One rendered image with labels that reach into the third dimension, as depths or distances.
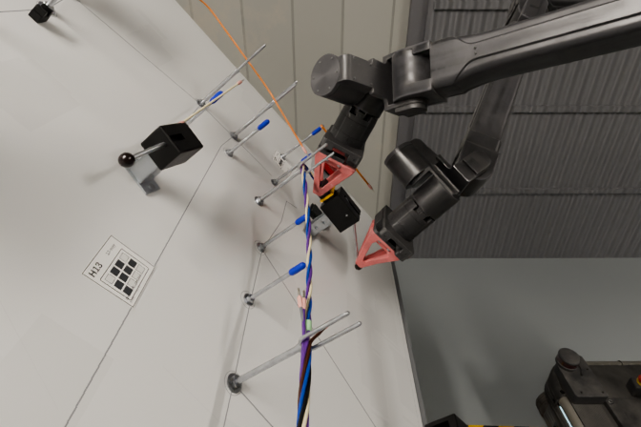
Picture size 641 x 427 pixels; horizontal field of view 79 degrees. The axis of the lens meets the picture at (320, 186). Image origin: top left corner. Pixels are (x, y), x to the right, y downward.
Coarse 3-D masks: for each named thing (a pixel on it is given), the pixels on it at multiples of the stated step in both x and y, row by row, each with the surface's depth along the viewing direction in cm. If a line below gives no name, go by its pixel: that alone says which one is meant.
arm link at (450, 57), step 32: (608, 0) 38; (640, 0) 37; (512, 32) 43; (544, 32) 41; (576, 32) 40; (608, 32) 38; (640, 32) 38; (416, 64) 51; (448, 64) 47; (480, 64) 45; (512, 64) 44; (544, 64) 44; (416, 96) 51; (448, 96) 52
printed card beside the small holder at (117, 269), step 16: (112, 240) 35; (96, 256) 32; (112, 256) 34; (128, 256) 35; (96, 272) 32; (112, 272) 33; (128, 272) 34; (144, 272) 35; (112, 288) 32; (128, 288) 33; (128, 304) 32
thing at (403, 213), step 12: (408, 204) 62; (384, 216) 65; (396, 216) 63; (408, 216) 62; (420, 216) 61; (384, 228) 61; (396, 228) 63; (408, 228) 62; (420, 228) 62; (396, 240) 61; (408, 240) 64; (408, 252) 61
